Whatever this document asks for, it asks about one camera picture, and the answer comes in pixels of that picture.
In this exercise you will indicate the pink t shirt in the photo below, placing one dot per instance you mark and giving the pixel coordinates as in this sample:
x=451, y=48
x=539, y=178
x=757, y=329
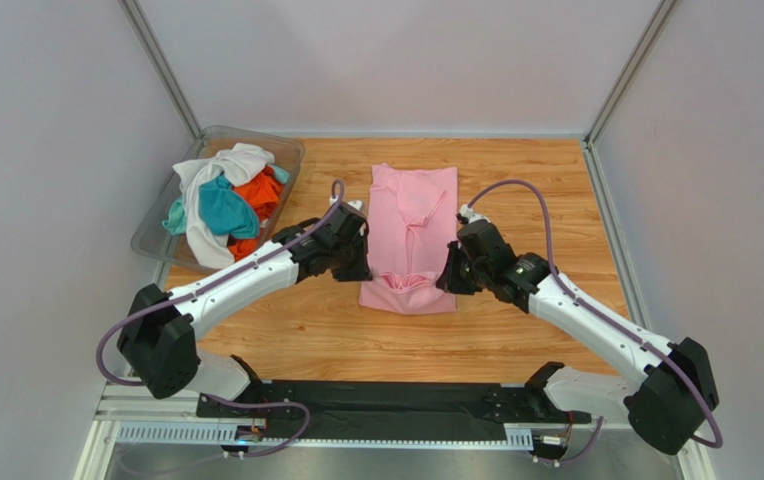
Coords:
x=412, y=219

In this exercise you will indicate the orange t shirt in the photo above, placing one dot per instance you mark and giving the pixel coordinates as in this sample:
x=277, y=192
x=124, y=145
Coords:
x=262, y=193

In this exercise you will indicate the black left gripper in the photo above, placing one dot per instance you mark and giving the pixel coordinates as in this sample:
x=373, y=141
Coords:
x=362, y=270

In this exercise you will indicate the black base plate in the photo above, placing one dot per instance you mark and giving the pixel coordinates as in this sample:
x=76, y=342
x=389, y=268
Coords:
x=413, y=411

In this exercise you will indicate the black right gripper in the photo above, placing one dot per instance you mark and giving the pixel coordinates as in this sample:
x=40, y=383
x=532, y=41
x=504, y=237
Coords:
x=457, y=272

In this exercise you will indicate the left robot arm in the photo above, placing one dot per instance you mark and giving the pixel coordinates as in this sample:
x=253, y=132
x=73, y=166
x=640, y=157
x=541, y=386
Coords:
x=160, y=339

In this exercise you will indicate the teal t shirt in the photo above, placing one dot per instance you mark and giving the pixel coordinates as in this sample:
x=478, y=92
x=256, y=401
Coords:
x=225, y=212

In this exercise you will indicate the clear plastic bin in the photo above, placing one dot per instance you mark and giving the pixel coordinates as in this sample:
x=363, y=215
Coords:
x=153, y=241

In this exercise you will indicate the aluminium corner post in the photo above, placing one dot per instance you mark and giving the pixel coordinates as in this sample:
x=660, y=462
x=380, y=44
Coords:
x=142, y=28
x=646, y=42

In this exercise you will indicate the aluminium corner post left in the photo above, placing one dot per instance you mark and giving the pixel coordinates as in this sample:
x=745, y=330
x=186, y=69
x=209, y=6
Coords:
x=142, y=28

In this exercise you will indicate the aluminium corner post right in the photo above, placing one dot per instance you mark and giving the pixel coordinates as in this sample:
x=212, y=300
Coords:
x=646, y=42

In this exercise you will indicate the white t shirt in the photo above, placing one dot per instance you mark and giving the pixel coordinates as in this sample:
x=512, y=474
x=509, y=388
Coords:
x=238, y=166

